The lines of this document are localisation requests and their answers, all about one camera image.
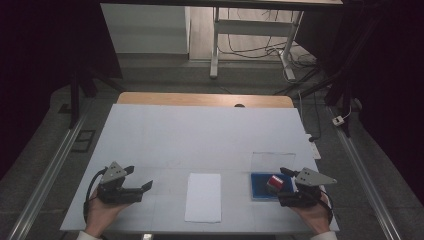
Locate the large white table cover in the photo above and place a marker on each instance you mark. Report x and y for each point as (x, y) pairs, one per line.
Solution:
(200, 140)

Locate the small white adapter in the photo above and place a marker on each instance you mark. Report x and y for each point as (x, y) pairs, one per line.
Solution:
(338, 120)

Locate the black floor socket frame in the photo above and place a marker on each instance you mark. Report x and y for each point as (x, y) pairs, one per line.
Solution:
(83, 141)

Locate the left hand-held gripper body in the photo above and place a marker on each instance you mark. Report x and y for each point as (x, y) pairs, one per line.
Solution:
(115, 193)

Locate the dark curtain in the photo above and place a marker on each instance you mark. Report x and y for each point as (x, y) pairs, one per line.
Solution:
(390, 83)
(36, 66)

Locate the white cabinet panel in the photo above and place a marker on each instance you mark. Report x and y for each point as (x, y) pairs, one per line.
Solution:
(143, 28)

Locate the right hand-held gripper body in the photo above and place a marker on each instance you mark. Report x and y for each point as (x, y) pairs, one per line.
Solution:
(308, 191)

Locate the aluminium floor rail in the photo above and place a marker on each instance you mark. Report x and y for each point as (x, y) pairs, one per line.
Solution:
(46, 176)
(366, 176)

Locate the person's left hand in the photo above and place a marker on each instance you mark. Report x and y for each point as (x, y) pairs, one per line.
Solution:
(100, 215)

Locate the white metal desk frame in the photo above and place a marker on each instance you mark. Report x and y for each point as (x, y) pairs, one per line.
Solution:
(250, 28)

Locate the white paper sheet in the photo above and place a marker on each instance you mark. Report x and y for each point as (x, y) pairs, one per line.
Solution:
(203, 198)

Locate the wooden table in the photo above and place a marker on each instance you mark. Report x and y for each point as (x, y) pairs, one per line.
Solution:
(200, 99)

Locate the blue ink pad box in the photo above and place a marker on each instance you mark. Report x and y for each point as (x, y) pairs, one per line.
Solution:
(260, 186)

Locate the red stamp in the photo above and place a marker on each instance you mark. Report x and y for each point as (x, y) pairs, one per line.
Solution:
(275, 182)

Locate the person's right hand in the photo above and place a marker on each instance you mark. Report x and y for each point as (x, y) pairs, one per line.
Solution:
(315, 216)

